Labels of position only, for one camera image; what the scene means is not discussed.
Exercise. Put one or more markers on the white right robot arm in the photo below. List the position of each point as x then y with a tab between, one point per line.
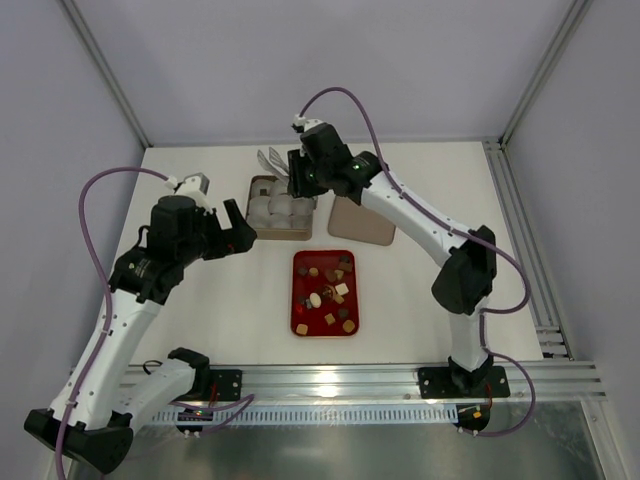
465	257

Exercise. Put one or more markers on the right side aluminium rail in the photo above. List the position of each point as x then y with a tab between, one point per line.
543	304

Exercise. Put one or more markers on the slotted cable duct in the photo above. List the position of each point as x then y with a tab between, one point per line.
263	414

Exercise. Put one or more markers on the aluminium front rail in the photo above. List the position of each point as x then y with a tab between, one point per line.
552	380

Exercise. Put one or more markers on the gold shell chocolate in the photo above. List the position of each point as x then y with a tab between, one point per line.
348	326

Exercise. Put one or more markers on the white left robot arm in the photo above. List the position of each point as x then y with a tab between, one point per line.
90	421

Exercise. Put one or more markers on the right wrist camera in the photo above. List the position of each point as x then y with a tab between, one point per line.
303	124

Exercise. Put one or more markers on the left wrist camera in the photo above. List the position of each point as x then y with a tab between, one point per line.
194	185

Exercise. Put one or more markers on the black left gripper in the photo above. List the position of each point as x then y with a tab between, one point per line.
220	235

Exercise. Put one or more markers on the gold tin lid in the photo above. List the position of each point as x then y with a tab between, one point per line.
357	223

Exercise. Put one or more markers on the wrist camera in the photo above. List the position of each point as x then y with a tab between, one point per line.
303	124
194	185

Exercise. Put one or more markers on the red lacquer tray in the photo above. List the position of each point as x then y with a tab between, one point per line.
306	285

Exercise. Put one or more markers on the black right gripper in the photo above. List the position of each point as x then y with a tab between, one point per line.
300	175

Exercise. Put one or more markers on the aluminium rail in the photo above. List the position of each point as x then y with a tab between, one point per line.
552	380
543	304

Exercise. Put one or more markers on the white cube chocolate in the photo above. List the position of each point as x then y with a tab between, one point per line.
342	289

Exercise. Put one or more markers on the gold tin box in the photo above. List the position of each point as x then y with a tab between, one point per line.
275	215

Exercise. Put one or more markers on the white round spiral chocolate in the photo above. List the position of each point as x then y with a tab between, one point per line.
315	300

